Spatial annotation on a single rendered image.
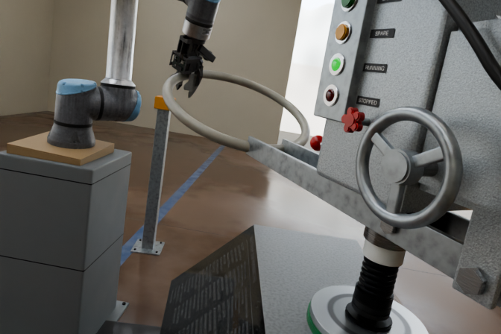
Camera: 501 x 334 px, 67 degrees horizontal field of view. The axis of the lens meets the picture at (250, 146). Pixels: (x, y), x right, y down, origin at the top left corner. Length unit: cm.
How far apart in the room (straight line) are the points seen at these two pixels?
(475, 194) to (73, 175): 138
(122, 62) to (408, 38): 138
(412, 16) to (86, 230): 140
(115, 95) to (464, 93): 146
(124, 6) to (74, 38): 679
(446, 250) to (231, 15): 722
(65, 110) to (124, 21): 45
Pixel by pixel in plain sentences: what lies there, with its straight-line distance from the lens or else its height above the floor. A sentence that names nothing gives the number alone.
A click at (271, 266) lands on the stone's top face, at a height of 83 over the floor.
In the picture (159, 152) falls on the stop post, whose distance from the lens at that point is 260.
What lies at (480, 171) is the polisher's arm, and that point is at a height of 122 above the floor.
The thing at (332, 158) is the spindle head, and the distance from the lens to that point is 66.
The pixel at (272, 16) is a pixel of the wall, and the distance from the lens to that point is 757.
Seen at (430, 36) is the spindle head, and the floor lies 137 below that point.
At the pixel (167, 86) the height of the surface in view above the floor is 122.
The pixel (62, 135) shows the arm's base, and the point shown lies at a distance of 173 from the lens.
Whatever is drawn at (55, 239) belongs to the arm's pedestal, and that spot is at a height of 54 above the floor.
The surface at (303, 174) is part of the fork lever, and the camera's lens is 80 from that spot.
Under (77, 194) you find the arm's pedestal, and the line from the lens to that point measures 162.
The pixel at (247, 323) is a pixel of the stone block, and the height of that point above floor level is 80.
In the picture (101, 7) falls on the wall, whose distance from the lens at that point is 837.
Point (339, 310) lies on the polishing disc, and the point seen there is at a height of 89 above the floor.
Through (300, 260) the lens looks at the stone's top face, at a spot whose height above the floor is 83.
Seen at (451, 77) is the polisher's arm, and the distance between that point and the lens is 54.
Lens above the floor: 128
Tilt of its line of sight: 10 degrees down
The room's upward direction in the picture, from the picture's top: 9 degrees clockwise
